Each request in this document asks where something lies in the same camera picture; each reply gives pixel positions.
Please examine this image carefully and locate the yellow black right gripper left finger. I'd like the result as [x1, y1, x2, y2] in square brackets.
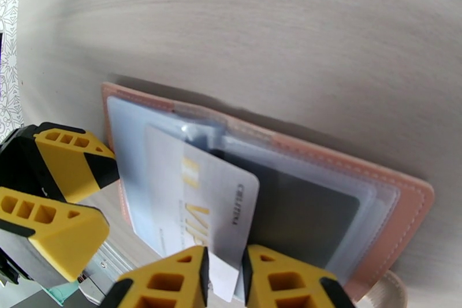
[105, 245, 210, 308]

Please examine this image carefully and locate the pink leather card holder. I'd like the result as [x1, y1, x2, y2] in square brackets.
[100, 81, 435, 308]

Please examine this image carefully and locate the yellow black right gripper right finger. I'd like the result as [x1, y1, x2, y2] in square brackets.
[241, 243, 356, 308]

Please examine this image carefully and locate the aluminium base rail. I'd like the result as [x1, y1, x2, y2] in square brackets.
[77, 242, 135, 308]

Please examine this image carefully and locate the black VIP card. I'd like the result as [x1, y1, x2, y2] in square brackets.
[211, 150, 362, 272]

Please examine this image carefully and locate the white VIP card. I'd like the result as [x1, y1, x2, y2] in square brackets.
[144, 124, 260, 302]

